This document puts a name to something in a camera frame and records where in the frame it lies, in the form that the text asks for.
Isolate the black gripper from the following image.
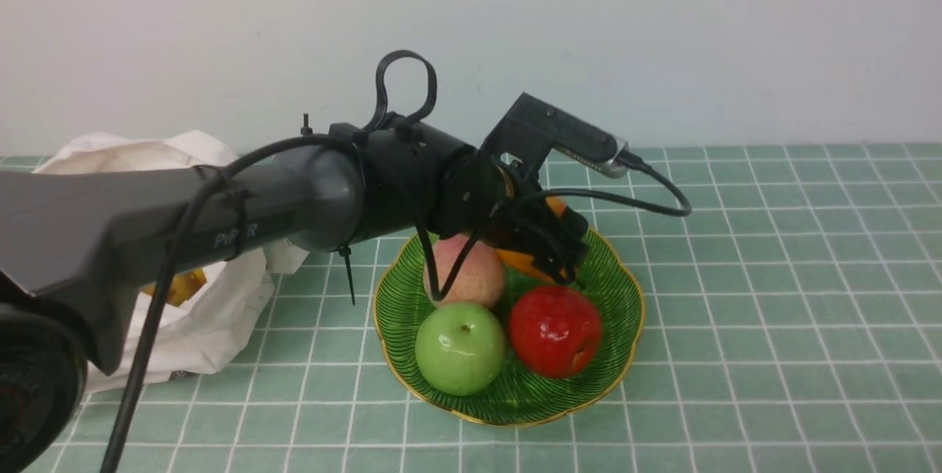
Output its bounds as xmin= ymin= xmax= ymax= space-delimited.
xmin=433 ymin=152 xmax=589 ymax=285

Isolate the orange fruit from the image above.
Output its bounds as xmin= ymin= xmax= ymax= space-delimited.
xmin=495 ymin=197 xmax=567 ymax=285

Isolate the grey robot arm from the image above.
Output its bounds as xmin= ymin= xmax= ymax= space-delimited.
xmin=2 ymin=118 xmax=620 ymax=472

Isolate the green glass fruit plate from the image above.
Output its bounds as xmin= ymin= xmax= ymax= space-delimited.
xmin=372 ymin=230 xmax=646 ymax=428

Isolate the white cloth tote bag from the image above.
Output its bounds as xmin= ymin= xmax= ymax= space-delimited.
xmin=37 ymin=130 xmax=307 ymax=385

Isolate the pink peach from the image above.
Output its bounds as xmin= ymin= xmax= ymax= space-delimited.
xmin=433 ymin=234 xmax=507 ymax=309

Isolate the red apple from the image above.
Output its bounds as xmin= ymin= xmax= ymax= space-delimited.
xmin=508 ymin=285 xmax=603 ymax=380

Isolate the green apple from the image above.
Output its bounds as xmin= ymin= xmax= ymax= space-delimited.
xmin=414 ymin=301 xmax=507 ymax=396

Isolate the green checkered tablecloth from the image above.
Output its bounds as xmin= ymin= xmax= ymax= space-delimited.
xmin=120 ymin=143 xmax=941 ymax=472

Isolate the yellow-brown pear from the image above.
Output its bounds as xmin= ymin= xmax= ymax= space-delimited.
xmin=166 ymin=269 xmax=208 ymax=307

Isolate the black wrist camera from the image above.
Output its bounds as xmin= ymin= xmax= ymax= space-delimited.
xmin=481 ymin=92 xmax=628 ymax=180

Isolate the black cable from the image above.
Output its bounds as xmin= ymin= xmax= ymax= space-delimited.
xmin=99 ymin=50 xmax=693 ymax=473

